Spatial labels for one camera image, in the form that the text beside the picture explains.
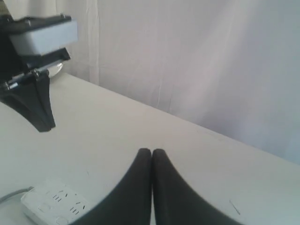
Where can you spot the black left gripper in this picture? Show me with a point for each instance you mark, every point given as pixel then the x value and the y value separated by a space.
pixel 30 98

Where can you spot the white five-outlet power strip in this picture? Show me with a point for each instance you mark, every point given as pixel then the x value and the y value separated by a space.
pixel 54 203

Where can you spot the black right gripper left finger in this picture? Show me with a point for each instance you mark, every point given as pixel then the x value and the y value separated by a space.
pixel 129 203

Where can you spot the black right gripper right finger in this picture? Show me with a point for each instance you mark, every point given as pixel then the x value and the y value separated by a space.
pixel 175 202

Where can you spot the white backdrop curtain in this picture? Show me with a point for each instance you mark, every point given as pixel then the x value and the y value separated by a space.
pixel 232 66

